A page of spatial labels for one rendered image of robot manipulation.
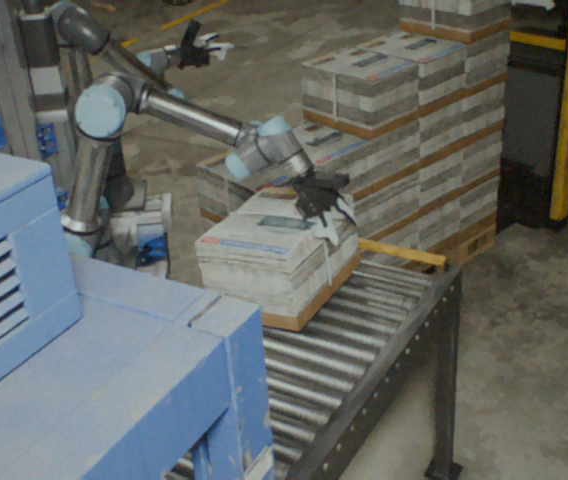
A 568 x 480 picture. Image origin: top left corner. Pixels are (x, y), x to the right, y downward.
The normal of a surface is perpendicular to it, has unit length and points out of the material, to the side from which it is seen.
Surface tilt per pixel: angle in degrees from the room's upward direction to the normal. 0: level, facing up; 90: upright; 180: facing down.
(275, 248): 3
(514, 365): 0
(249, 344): 90
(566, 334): 0
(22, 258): 90
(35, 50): 90
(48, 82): 90
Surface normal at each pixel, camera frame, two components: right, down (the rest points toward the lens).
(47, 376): -0.06, -0.87
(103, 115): -0.04, 0.39
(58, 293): 0.87, 0.20
